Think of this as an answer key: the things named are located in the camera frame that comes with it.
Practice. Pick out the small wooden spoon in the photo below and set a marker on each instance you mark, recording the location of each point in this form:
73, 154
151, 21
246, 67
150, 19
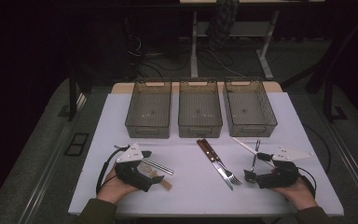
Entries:
166, 185

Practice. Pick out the person's right hand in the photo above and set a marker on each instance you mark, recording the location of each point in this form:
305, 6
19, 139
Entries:
298, 196

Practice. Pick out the metal spoon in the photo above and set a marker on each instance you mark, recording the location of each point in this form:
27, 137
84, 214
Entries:
255, 157

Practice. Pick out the metal chopstick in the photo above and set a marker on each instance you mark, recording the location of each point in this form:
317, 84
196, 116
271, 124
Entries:
161, 166

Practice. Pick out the metal floor rail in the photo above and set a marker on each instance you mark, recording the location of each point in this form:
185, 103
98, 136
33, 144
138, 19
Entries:
357, 172
47, 174

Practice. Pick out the transparent brown plastic bin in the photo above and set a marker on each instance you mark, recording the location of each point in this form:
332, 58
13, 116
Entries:
248, 109
149, 109
199, 109

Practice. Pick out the black metal stand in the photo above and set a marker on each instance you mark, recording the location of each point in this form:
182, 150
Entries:
72, 93
328, 99

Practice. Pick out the white table cover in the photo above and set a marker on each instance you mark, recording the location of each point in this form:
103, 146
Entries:
183, 193

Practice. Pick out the dark hanging cloth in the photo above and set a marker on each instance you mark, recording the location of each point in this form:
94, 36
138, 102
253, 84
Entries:
222, 21

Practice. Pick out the person's left hand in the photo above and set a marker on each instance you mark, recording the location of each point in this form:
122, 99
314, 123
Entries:
113, 188

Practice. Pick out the white metal table frame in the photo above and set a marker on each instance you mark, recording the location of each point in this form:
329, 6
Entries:
194, 46

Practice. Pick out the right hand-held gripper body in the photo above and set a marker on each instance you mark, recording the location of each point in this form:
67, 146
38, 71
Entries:
281, 177

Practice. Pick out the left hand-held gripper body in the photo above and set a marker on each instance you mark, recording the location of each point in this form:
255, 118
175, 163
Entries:
132, 175

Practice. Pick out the white chopstick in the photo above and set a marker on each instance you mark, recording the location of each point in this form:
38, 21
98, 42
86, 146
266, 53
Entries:
244, 145

